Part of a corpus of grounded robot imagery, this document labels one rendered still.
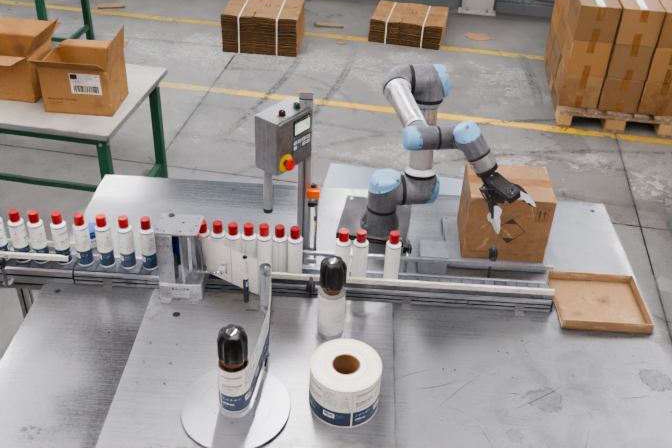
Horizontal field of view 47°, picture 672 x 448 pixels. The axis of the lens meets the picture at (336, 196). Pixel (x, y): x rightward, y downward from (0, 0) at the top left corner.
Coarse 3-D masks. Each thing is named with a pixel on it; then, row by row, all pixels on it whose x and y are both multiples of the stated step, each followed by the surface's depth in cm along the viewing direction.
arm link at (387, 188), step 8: (376, 176) 286; (384, 176) 285; (392, 176) 285; (400, 176) 285; (368, 184) 289; (376, 184) 283; (384, 184) 281; (392, 184) 282; (400, 184) 285; (368, 192) 288; (376, 192) 284; (384, 192) 282; (392, 192) 283; (400, 192) 284; (368, 200) 289; (376, 200) 285; (384, 200) 285; (392, 200) 285; (400, 200) 286; (376, 208) 287; (384, 208) 287; (392, 208) 288
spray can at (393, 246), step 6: (390, 234) 254; (396, 234) 254; (390, 240) 255; (396, 240) 254; (390, 246) 255; (396, 246) 255; (390, 252) 256; (396, 252) 256; (390, 258) 257; (396, 258) 258; (384, 264) 262; (390, 264) 259; (396, 264) 259; (384, 270) 262; (390, 270) 260; (396, 270) 261; (384, 276) 263; (390, 276) 262; (396, 276) 262
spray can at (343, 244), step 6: (342, 234) 253; (348, 234) 254; (336, 240) 257; (342, 240) 255; (348, 240) 256; (336, 246) 257; (342, 246) 255; (348, 246) 256; (336, 252) 258; (342, 252) 256; (348, 252) 257; (348, 258) 259; (348, 264) 260; (348, 270) 262; (348, 276) 264
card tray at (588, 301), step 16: (560, 272) 276; (576, 272) 276; (560, 288) 273; (576, 288) 274; (592, 288) 274; (608, 288) 274; (624, 288) 275; (560, 304) 266; (576, 304) 266; (592, 304) 267; (608, 304) 267; (624, 304) 268; (640, 304) 266; (560, 320) 259; (576, 320) 254; (592, 320) 260; (608, 320) 260; (624, 320) 261; (640, 320) 261
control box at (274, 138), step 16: (272, 112) 239; (288, 112) 239; (304, 112) 241; (256, 128) 239; (272, 128) 235; (288, 128) 237; (256, 144) 242; (272, 144) 238; (288, 144) 240; (256, 160) 246; (272, 160) 241
